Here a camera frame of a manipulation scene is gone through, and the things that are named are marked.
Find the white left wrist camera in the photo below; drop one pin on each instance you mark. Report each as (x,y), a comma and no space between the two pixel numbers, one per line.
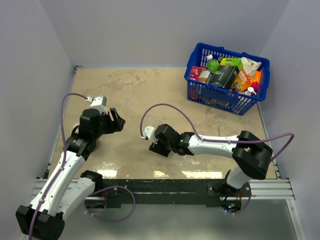
(98,103)

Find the orange razor package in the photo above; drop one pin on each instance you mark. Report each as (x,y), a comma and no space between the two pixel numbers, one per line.
(242,82)

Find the orange jar white label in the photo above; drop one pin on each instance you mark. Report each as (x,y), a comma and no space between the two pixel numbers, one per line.
(204,76)

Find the bright orange package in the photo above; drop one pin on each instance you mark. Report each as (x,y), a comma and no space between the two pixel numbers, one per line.
(256,77)

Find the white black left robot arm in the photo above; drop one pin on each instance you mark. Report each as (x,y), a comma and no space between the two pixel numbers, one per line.
(44,218)

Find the pink box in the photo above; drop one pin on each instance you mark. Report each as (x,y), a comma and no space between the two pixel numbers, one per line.
(195,72)

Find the green bottle white cap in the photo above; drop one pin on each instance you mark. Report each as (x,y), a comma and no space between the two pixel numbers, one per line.
(212,63)

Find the blue plastic basket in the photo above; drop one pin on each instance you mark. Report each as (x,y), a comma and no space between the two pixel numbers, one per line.
(219,98)

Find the white crumpled bag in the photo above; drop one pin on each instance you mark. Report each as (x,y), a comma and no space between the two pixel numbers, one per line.
(250,66)

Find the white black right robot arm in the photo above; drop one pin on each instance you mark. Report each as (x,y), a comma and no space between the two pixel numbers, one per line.
(252,158)

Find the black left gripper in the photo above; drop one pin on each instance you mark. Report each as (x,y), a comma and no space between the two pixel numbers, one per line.
(116,124)

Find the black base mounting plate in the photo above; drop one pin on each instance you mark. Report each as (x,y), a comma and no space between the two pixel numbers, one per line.
(206,192)

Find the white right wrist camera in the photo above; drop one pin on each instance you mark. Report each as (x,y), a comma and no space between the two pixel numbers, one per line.
(149,134)

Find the black green razor box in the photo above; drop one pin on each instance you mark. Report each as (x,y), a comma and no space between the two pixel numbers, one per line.
(226,73)

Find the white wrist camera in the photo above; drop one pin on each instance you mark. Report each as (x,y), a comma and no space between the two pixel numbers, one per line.
(98,103)
(149,134)

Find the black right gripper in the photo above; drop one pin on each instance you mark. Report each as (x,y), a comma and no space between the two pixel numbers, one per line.
(157,148)

